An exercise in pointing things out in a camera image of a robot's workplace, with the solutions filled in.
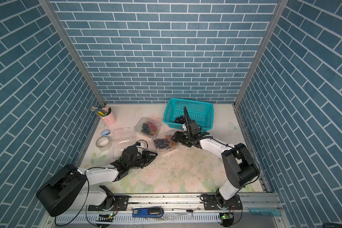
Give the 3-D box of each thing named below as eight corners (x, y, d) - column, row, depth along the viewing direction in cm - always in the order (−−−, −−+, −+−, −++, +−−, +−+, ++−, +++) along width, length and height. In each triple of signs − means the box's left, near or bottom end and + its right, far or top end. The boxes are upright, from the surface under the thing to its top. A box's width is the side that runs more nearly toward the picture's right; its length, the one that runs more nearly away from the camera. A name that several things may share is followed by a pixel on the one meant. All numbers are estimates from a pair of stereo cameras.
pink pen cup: (104, 126, 108) (98, 116, 99) (108, 116, 114) (102, 106, 105) (114, 126, 108) (109, 116, 99) (118, 117, 114) (113, 106, 105)
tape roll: (95, 150, 95) (93, 148, 92) (100, 138, 101) (98, 136, 98) (111, 150, 95) (109, 148, 92) (115, 139, 101) (113, 136, 98)
